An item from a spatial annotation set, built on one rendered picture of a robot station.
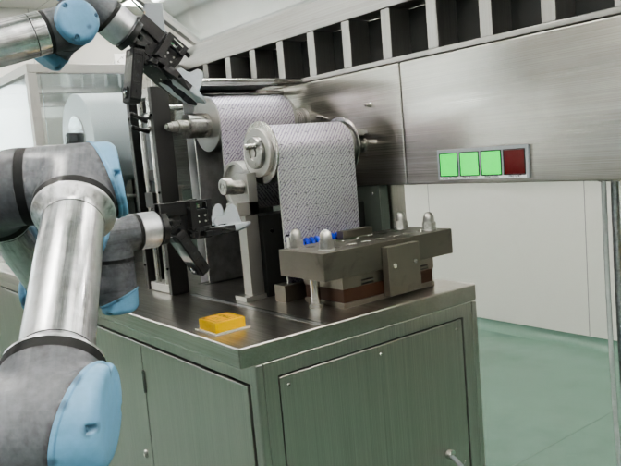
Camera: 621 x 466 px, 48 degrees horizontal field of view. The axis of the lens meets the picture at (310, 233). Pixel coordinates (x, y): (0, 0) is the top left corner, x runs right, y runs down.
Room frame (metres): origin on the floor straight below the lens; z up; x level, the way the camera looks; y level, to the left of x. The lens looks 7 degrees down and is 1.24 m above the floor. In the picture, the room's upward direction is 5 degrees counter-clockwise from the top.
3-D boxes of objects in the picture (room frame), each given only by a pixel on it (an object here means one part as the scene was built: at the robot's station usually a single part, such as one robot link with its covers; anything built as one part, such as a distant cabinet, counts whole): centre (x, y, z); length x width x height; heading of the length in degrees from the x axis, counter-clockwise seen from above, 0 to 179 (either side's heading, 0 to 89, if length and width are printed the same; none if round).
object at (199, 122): (1.84, 0.27, 1.34); 0.06 x 0.06 x 0.06; 37
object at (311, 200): (1.68, -0.03, 1.11); 0.23 x 0.01 x 0.18; 127
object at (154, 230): (1.42, 0.33, 1.11); 0.08 x 0.05 x 0.08; 37
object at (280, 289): (1.68, -0.03, 0.92); 0.28 x 0.04 x 0.04; 127
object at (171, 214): (1.47, 0.27, 1.12); 0.12 x 0.08 x 0.09; 127
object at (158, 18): (2.11, 0.41, 1.66); 0.07 x 0.07 x 0.10; 16
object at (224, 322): (1.39, 0.20, 0.91); 0.07 x 0.07 x 0.02; 37
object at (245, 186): (1.66, 0.16, 1.05); 0.06 x 0.05 x 0.31; 127
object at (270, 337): (2.43, 0.64, 0.88); 2.52 x 0.66 x 0.04; 37
